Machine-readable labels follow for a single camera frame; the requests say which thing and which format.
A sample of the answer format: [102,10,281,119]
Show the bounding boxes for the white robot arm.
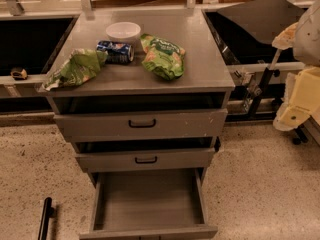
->
[272,0,320,131]

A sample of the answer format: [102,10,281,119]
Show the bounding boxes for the blue soda can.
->
[96,41,134,64]

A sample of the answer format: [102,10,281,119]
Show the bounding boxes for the black tray stand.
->
[208,0,304,122]

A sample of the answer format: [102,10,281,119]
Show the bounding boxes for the black handle on floor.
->
[37,197,55,240]

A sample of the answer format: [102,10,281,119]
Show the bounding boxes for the middle grey drawer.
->
[76,148,214,173]

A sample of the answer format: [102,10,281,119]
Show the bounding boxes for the grey drawer cabinet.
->
[37,7,236,185]

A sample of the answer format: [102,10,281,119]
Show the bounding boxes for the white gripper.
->
[272,23,320,131]

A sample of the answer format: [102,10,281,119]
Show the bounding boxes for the grey drawer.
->
[54,109,227,143]
[79,169,217,240]
[76,148,214,173]

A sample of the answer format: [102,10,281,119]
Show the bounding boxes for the white bowl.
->
[106,22,141,44]

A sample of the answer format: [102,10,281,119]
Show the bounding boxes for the crumpled green snack bag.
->
[42,49,107,91]

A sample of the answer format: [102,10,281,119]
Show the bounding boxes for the bottom grey drawer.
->
[79,169,217,240]

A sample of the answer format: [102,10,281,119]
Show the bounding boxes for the top grey drawer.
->
[54,109,227,143]

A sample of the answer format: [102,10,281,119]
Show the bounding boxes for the green rice chip bag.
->
[140,34,186,81]

